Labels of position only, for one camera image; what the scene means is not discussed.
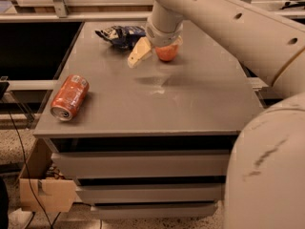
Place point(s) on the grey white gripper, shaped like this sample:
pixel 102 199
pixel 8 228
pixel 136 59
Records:
pixel 165 35

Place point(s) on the red apple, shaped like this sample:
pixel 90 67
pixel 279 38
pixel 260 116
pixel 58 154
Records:
pixel 167 53

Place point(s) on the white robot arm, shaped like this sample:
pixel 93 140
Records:
pixel 265 186

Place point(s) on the orange soda can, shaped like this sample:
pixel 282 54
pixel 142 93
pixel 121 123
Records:
pixel 66 103

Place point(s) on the blue chip bag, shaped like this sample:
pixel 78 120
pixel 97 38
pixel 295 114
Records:
pixel 122 37

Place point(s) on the grey drawer cabinet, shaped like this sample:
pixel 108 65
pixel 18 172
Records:
pixel 198 102

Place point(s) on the top grey drawer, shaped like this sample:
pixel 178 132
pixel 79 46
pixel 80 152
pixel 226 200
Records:
pixel 142 164

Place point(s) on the grey drawer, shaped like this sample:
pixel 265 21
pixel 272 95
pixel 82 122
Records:
pixel 150 193
pixel 142 164
pixel 153 211

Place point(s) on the middle grey drawer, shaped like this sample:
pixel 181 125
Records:
pixel 150 193

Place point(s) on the bottom grey drawer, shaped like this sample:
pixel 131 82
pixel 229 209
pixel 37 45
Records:
pixel 153 211

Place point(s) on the cardboard box left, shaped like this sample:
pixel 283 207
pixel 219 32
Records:
pixel 40 193

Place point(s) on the metal shelf frame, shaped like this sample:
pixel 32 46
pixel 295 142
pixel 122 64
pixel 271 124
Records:
pixel 73 7

